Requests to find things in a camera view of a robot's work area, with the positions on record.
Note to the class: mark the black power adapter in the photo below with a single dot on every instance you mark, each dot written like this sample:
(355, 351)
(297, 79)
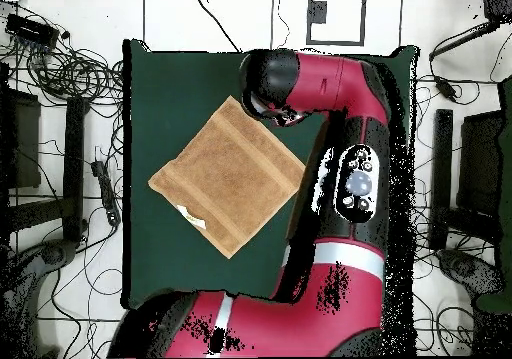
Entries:
(446, 88)

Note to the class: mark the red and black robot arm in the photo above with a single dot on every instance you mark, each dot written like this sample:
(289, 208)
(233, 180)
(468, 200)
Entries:
(320, 315)

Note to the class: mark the black box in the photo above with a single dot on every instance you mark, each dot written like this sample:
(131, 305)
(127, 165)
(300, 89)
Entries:
(498, 5)

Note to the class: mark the grey tripod base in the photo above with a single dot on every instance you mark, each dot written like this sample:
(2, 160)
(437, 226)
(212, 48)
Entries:
(52, 255)
(466, 269)

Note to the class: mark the orange terry towel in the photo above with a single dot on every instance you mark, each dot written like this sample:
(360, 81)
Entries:
(228, 175)

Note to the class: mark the black power strip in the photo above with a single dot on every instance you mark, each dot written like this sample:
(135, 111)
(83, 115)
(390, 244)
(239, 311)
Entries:
(106, 193)

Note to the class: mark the black metal stand frame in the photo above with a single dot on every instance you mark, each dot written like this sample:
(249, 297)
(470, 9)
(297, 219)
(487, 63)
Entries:
(74, 167)
(444, 175)

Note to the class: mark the dark green table cloth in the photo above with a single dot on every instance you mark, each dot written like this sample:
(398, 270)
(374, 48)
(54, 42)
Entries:
(168, 95)

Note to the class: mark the black multi-port hub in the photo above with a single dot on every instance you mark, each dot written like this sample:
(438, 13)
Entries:
(32, 29)

